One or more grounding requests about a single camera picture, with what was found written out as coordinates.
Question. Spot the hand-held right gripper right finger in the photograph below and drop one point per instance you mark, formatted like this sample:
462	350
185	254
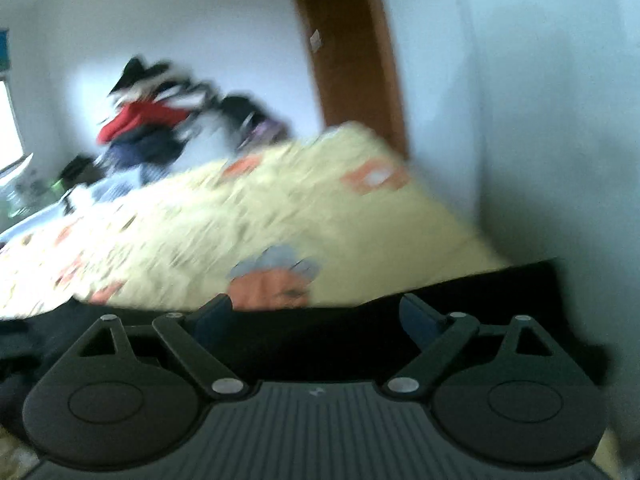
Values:
420	322

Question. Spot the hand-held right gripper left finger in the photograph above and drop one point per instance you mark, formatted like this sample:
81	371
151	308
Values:
212	319

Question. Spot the black pants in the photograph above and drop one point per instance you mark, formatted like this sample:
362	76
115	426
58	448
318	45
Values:
325	340

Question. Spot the yellow carrot print blanket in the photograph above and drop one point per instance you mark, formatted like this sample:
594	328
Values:
200	220

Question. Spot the dark bag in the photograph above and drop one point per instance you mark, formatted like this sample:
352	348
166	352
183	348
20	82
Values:
77	170

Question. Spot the pile of clothes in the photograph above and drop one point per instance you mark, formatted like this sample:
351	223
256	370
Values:
140	120

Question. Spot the floral pillow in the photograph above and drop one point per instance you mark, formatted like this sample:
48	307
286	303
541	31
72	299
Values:
27	182

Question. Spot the white wardrobe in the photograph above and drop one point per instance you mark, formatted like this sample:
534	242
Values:
550	110

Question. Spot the brown wooden door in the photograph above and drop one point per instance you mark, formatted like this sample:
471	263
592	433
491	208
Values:
345	60

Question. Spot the window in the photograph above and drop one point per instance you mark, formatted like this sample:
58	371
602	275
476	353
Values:
7	120

